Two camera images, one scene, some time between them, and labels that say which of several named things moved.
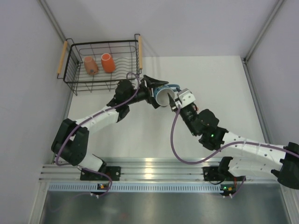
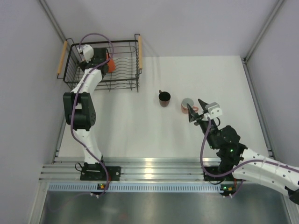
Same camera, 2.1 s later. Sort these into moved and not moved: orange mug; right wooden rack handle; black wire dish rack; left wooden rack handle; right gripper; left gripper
Moved: left gripper; right gripper
Not moved: black wire dish rack; orange mug; left wooden rack handle; right wooden rack handle
